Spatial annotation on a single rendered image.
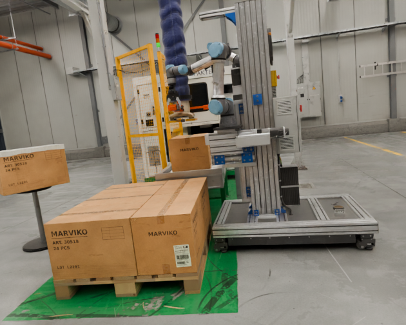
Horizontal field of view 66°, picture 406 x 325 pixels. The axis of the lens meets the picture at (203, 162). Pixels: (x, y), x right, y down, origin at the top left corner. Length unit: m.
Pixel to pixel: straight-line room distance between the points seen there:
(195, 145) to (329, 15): 9.88
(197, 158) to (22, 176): 1.68
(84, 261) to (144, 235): 0.46
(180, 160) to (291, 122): 1.22
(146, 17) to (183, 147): 10.30
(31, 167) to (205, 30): 9.95
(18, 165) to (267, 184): 2.31
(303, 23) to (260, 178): 9.95
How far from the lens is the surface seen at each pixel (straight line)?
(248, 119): 2.76
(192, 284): 2.19
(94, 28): 4.35
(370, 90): 12.46
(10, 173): 3.40
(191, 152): 3.24
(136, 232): 2.13
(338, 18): 12.56
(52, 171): 3.49
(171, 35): 3.33
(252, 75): 2.76
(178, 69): 2.69
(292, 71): 6.11
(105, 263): 2.29
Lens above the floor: 1.12
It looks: 8 degrees down
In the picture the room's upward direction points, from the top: 6 degrees counter-clockwise
